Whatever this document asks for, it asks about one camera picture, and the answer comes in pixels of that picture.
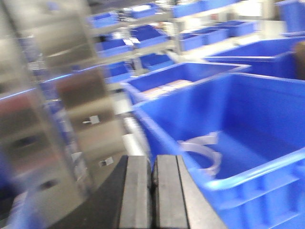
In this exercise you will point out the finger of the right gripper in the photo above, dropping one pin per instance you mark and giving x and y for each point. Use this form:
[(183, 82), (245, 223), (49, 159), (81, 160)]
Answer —
[(178, 202)]

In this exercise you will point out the large white pipe clamp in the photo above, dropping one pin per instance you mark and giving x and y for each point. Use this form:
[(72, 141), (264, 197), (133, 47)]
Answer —
[(199, 145)]

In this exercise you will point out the large blue bin on shelf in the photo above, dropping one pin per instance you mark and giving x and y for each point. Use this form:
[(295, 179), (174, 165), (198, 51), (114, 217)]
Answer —
[(261, 125)]

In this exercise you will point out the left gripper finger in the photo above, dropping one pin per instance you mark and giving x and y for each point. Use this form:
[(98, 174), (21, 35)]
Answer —
[(123, 201)]

